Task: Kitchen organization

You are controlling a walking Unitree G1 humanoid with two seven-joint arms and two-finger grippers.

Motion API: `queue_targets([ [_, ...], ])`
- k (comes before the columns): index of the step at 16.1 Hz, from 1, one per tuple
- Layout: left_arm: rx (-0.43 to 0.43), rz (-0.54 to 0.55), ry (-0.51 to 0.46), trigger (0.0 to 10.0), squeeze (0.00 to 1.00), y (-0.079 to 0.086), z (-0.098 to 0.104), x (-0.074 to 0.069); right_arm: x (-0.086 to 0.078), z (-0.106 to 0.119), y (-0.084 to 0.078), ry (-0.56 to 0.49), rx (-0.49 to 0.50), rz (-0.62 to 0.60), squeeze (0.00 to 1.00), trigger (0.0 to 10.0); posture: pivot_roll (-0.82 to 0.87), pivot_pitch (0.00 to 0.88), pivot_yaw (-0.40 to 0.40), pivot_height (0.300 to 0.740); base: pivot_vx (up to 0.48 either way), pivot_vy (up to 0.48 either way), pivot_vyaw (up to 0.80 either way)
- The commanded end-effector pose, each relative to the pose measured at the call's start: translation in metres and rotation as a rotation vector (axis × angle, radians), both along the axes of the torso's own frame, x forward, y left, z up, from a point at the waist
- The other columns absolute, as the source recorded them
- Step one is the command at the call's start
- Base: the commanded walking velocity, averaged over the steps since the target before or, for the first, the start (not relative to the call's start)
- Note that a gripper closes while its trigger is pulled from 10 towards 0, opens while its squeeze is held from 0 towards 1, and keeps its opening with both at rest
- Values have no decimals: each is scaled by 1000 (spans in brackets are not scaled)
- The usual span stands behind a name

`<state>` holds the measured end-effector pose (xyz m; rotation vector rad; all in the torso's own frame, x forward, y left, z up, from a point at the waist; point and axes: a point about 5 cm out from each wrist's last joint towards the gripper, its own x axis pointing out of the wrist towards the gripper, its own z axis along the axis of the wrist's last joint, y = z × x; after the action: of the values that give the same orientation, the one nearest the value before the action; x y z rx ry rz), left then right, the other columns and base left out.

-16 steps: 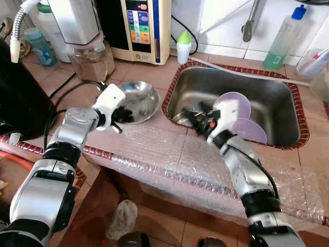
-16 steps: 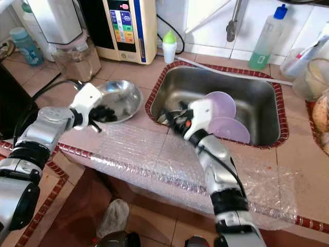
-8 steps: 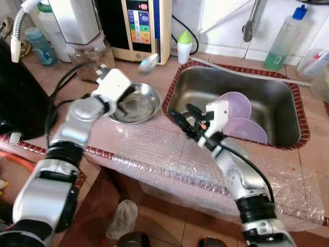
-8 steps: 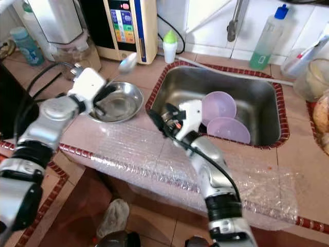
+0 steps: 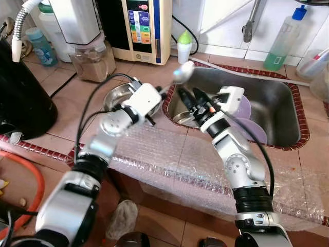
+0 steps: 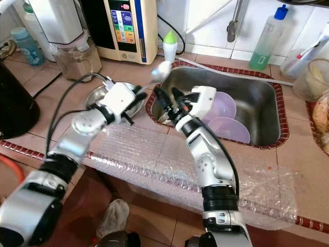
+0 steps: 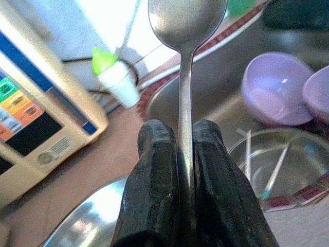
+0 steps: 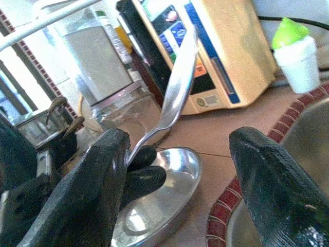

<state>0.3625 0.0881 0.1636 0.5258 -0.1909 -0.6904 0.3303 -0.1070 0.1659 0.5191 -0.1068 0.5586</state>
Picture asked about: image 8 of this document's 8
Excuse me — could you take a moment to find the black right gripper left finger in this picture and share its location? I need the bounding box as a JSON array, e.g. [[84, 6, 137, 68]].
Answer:
[[17, 128, 132, 247]]

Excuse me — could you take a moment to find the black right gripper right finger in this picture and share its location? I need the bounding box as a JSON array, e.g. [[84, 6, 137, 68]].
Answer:
[[228, 126, 329, 247]]

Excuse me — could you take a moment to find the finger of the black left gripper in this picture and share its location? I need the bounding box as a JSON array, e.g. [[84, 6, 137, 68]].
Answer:
[[127, 145, 157, 172], [120, 166, 167, 206]]

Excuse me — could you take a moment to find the steel spoon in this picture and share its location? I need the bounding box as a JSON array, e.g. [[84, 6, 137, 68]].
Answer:
[[125, 24, 200, 165]]

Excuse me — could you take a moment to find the round steel plate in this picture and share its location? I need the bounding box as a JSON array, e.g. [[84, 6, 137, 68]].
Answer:
[[110, 146, 204, 247]]

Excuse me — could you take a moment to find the glass jar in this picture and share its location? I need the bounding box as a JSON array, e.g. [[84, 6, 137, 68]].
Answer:
[[87, 82, 165, 147]]

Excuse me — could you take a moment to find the stainless steel sink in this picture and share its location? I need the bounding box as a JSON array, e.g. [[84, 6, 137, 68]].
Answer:
[[226, 96, 329, 247]]

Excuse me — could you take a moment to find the small white bottle green nozzle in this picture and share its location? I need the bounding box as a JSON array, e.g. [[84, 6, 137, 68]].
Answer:
[[271, 16, 321, 95]]

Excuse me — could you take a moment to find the beige water ionizer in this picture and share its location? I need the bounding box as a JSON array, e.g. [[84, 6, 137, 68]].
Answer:
[[116, 0, 280, 116]]

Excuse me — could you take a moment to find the black power cable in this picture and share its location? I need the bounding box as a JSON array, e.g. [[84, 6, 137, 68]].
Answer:
[[257, 15, 329, 31]]

